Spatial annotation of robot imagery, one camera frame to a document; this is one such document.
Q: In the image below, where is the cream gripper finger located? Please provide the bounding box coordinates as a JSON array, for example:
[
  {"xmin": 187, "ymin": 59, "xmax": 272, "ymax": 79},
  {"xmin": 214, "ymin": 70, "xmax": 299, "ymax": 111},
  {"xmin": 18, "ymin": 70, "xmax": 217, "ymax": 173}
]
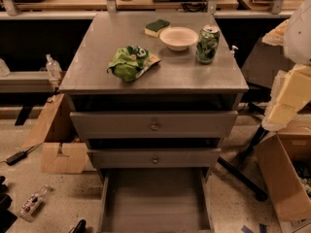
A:
[
  {"xmin": 261, "ymin": 64, "xmax": 311, "ymax": 131},
  {"xmin": 262, "ymin": 19, "xmax": 289, "ymax": 46}
]

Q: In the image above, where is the green rice chip bag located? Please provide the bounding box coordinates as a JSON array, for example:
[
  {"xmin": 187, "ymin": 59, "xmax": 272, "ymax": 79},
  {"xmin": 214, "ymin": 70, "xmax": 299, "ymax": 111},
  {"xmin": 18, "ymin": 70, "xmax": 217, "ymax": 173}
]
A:
[{"xmin": 107, "ymin": 46, "xmax": 161, "ymax": 82}]

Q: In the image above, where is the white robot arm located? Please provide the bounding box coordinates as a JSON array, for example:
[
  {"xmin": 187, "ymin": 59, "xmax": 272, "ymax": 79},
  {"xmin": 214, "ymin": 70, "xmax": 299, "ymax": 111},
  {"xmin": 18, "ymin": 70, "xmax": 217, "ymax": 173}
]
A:
[{"xmin": 261, "ymin": 0, "xmax": 311, "ymax": 131}]

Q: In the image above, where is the grey top drawer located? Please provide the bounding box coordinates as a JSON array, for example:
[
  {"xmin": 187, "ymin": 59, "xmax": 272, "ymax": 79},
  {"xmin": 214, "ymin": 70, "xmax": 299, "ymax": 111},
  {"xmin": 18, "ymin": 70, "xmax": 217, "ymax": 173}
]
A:
[{"xmin": 70, "ymin": 112, "xmax": 237, "ymax": 140}]

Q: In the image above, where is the grey drawer cabinet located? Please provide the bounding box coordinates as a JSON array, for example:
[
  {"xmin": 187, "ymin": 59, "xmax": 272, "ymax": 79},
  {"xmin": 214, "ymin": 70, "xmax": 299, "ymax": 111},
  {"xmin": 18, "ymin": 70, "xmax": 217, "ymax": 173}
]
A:
[{"xmin": 58, "ymin": 11, "xmax": 250, "ymax": 233}]

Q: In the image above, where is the grey middle drawer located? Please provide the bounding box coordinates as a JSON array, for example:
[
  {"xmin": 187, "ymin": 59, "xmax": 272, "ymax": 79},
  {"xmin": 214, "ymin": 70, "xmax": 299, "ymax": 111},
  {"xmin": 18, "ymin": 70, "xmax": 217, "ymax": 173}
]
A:
[{"xmin": 87, "ymin": 148, "xmax": 221, "ymax": 169}]

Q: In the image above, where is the open grey bottom drawer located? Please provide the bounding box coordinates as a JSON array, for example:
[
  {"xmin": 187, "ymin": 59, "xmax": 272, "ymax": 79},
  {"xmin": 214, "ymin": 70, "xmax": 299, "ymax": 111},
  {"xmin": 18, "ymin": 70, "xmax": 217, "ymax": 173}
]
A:
[{"xmin": 97, "ymin": 168, "xmax": 214, "ymax": 233}]

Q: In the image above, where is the black folding chair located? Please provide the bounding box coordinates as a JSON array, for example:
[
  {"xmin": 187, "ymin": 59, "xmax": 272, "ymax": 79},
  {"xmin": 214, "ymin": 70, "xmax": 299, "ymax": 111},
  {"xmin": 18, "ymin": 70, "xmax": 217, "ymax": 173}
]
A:
[{"xmin": 218, "ymin": 37, "xmax": 291, "ymax": 201}]

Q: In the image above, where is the white pump bottle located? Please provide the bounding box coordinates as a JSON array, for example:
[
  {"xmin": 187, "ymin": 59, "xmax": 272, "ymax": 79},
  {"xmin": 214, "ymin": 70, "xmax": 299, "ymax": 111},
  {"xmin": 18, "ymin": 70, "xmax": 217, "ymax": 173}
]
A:
[{"xmin": 230, "ymin": 45, "xmax": 239, "ymax": 57}]

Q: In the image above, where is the cardboard box right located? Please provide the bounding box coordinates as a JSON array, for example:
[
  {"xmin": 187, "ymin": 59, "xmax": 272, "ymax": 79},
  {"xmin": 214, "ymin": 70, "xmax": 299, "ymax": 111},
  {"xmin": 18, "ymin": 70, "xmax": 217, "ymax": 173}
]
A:
[{"xmin": 255, "ymin": 120, "xmax": 311, "ymax": 233}]

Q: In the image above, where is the cardboard box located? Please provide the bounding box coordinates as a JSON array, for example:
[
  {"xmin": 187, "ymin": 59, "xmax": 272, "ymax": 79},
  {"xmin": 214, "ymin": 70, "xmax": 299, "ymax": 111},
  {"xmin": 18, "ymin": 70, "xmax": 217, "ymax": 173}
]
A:
[
  {"xmin": 23, "ymin": 94, "xmax": 91, "ymax": 174},
  {"xmin": 255, "ymin": 120, "xmax": 311, "ymax": 233}
]

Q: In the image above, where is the green soda can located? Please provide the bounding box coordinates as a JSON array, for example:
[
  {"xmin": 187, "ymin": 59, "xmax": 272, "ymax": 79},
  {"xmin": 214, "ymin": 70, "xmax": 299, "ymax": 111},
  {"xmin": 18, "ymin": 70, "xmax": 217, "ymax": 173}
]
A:
[{"xmin": 195, "ymin": 25, "xmax": 220, "ymax": 64}]

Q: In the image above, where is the white ceramic bowl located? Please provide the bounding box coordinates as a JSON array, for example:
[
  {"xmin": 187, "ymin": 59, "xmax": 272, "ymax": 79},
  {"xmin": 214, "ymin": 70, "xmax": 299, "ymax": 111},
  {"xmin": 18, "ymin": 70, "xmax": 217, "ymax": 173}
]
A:
[{"xmin": 159, "ymin": 27, "xmax": 198, "ymax": 51}]

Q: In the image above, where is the green yellow sponge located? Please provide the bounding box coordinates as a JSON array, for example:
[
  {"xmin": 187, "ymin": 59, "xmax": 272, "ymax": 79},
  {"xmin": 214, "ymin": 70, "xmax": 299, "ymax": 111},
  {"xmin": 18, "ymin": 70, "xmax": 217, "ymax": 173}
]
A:
[{"xmin": 144, "ymin": 19, "xmax": 171, "ymax": 38}]

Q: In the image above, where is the clear plastic bottle standing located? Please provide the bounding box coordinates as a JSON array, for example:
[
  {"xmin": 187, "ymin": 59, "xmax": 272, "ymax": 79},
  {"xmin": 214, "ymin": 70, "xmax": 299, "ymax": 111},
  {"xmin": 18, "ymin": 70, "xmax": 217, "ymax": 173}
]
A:
[{"xmin": 46, "ymin": 54, "xmax": 61, "ymax": 81}]

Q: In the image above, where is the cardboard box left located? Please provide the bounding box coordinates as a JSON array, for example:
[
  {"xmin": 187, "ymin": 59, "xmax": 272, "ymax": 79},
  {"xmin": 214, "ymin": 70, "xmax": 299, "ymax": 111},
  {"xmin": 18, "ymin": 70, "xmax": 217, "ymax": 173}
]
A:
[{"xmin": 23, "ymin": 94, "xmax": 91, "ymax": 174}]

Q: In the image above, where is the grey bench shelf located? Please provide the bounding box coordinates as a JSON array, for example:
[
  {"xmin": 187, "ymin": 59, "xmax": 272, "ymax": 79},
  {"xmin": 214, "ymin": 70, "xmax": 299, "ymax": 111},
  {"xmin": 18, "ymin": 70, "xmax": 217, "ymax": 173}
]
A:
[{"xmin": 0, "ymin": 71, "xmax": 54, "ymax": 93}]

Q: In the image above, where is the black power adapter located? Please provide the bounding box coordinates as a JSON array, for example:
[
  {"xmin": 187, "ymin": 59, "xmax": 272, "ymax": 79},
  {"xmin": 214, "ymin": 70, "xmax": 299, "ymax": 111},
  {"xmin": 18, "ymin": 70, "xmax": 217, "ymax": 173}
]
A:
[{"xmin": 6, "ymin": 150, "xmax": 27, "ymax": 166}]

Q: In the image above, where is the plastic bottle on floor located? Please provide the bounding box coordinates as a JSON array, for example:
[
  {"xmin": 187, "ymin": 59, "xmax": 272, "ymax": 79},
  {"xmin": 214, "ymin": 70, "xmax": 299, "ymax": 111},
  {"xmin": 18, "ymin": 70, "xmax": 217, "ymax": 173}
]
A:
[{"xmin": 18, "ymin": 184, "xmax": 52, "ymax": 222}]

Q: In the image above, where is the black cable coil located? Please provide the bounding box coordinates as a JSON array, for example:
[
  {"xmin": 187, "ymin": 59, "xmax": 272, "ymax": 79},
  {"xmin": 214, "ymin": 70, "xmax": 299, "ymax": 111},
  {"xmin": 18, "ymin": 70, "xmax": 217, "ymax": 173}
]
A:
[{"xmin": 180, "ymin": 0, "xmax": 208, "ymax": 14}]

